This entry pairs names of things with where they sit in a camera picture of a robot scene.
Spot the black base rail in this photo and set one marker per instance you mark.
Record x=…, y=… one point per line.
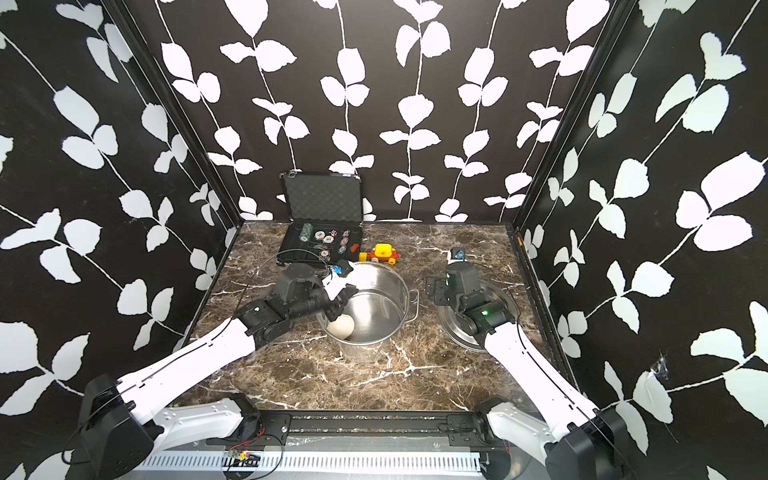
x=460, y=428

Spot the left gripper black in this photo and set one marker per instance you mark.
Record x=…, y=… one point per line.
x=338, y=302

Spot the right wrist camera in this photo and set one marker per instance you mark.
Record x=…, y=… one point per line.
x=457, y=254

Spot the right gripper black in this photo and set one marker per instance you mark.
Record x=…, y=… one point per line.
x=442, y=286

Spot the stainless steel pot lid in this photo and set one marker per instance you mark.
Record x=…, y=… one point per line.
x=469, y=326

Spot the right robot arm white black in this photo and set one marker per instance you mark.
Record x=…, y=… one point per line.
x=569, y=437

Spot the blue green chip stack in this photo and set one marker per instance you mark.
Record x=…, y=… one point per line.
x=306, y=232

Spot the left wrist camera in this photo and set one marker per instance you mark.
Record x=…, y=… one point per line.
x=343, y=268

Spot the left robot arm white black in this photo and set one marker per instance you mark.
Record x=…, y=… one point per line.
x=118, y=424

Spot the yellow red toy car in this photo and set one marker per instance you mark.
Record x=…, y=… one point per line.
x=383, y=253

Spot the white plastic ladle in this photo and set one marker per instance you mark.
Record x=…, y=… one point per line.
x=344, y=326

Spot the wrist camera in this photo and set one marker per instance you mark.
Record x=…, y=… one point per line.
x=343, y=268
x=457, y=254

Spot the black poker chip case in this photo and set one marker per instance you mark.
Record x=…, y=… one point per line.
x=333, y=204

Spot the white perforated strip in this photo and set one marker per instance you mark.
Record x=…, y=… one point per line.
x=408, y=463

